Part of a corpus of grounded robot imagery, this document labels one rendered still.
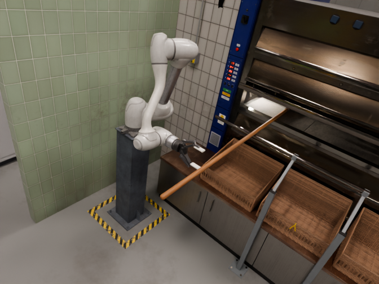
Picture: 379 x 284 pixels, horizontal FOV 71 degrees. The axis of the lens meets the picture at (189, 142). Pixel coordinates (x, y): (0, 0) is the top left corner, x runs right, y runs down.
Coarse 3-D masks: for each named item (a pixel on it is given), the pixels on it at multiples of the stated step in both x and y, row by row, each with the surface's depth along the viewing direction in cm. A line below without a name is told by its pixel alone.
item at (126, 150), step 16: (128, 144) 212; (128, 160) 220; (144, 160) 231; (128, 176) 229; (144, 176) 243; (128, 192) 238; (144, 192) 256; (96, 208) 269; (112, 208) 271; (128, 208) 249; (144, 208) 278; (160, 208) 282; (128, 224) 258
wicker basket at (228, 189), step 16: (208, 160) 241; (224, 160) 270; (240, 160) 260; (256, 160) 251; (272, 160) 241; (208, 176) 247; (224, 176) 251; (240, 176) 255; (256, 176) 252; (272, 176) 242; (224, 192) 230; (240, 192) 218; (256, 192) 239
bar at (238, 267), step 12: (288, 168) 190; (264, 204) 194; (360, 204) 168; (264, 216) 198; (252, 240) 213; (336, 240) 167; (324, 252) 176; (240, 264) 232; (324, 264) 178; (240, 276) 231; (312, 276) 188
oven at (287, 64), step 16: (304, 0) 236; (256, 32) 216; (288, 64) 208; (240, 80) 240; (320, 80) 197; (336, 80) 191; (240, 96) 245; (256, 96) 272; (288, 96) 217; (368, 96) 182; (240, 112) 251; (320, 112) 213; (368, 128) 188; (224, 144) 276; (256, 144) 252; (288, 160) 236; (320, 176) 221; (352, 192) 209
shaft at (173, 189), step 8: (280, 112) 243; (272, 120) 227; (248, 136) 196; (240, 144) 188; (224, 152) 174; (216, 160) 166; (200, 168) 155; (192, 176) 149; (176, 184) 141; (184, 184) 144; (168, 192) 135
